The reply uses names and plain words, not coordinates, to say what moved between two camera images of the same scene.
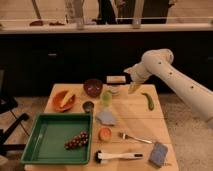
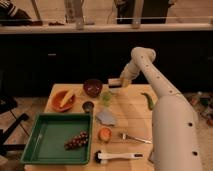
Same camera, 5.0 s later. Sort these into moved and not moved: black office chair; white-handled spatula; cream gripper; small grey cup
Moved: cream gripper
Not moved: black office chair; white-handled spatula; small grey cup
